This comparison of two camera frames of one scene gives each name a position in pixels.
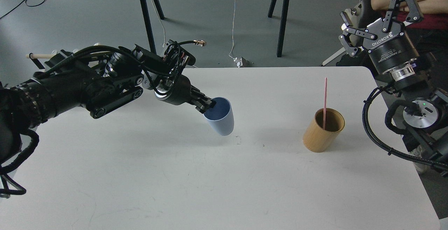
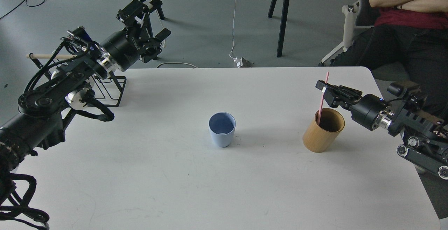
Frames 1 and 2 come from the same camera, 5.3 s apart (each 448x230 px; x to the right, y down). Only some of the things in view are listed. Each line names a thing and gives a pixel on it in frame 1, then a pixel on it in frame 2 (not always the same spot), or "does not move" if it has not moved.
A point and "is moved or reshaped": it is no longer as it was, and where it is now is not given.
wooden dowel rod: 37,56 does not move
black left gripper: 177,91 to 125,46
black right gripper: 391,51 to 364,112
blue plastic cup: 220,116 is moved or reshaped
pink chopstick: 325,103 is moved or reshaped
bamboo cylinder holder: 316,139 does not move
